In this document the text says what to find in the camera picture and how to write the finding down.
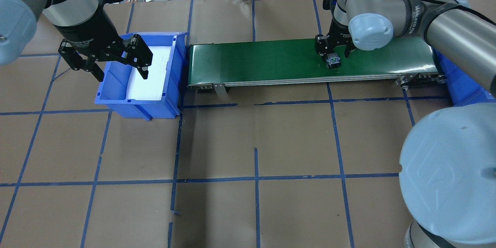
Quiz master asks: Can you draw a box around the yellow mushroom push button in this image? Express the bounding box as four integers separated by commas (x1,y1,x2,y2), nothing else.
324,53,341,69

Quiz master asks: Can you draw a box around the white foam pad left bin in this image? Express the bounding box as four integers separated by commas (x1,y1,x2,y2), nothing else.
126,46,171,101

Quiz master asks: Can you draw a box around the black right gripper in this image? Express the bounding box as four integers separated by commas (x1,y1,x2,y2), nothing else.
315,19,355,62

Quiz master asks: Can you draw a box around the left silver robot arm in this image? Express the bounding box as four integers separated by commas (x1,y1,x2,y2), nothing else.
0,0,153,82

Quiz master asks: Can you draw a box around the green conveyor belt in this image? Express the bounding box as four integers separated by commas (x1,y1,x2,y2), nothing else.
187,38,445,94

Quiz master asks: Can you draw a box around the blue plastic bin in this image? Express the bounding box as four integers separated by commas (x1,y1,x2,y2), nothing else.
94,31,188,121
432,48,496,107

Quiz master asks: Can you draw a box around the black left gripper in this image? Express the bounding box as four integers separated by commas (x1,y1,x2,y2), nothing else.
55,10,153,82

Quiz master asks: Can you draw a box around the blue left plastic bin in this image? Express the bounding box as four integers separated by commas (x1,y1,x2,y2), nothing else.
94,31,188,121

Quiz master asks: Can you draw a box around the blue right plastic bin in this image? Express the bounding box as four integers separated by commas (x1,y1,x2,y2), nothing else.
432,48,496,107

